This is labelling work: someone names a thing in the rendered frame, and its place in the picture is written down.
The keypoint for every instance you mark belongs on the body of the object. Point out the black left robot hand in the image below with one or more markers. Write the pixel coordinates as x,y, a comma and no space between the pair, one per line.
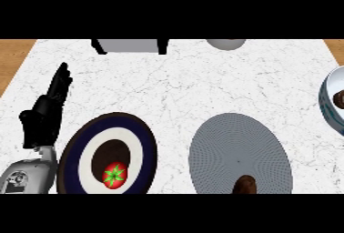
45,115

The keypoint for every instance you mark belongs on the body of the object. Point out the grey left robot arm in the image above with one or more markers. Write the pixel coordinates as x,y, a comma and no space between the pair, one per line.
27,174

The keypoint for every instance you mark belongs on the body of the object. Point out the navy and white round placemat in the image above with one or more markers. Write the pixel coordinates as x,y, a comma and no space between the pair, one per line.
87,151

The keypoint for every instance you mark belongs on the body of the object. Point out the grey round placemat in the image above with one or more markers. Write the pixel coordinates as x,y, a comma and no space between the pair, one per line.
239,151

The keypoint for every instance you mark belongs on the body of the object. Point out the brown cupcake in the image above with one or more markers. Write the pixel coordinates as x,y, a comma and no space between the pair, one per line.
245,185

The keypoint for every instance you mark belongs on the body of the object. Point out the white and teal bowl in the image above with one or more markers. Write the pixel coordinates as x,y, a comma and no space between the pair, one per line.
334,100

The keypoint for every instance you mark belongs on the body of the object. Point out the brown item in bowl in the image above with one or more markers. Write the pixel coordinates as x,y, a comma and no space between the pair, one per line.
340,99

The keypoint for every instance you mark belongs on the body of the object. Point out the red tomato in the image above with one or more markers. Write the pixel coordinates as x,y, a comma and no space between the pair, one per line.
115,176

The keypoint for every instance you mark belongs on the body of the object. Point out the grey and black appliance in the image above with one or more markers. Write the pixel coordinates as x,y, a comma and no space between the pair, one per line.
130,46

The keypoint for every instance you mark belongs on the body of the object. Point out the grey round container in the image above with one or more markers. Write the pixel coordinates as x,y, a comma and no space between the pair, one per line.
226,44

